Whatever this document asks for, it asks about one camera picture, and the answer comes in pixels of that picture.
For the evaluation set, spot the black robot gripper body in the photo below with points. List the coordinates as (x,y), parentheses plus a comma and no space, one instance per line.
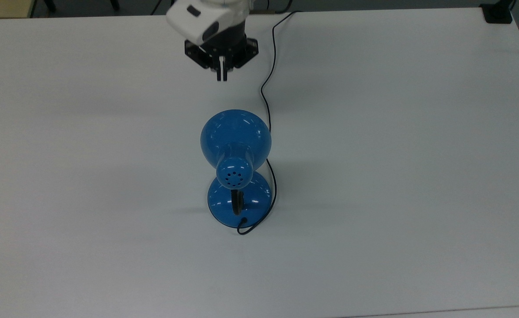
(237,48)

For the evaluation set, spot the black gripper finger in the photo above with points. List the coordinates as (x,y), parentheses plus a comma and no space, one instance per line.
(225,70)
(219,70)

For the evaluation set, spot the blue desk lamp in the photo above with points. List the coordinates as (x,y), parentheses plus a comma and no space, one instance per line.
(236,141)

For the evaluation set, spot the black chair leg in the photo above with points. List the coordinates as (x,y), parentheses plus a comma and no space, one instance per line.
(51,4)
(115,4)

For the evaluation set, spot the light wooden furniture piece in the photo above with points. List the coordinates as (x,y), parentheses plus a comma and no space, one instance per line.
(3,8)

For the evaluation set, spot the black table clamp mount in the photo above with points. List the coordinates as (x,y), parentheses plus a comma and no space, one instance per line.
(497,13)

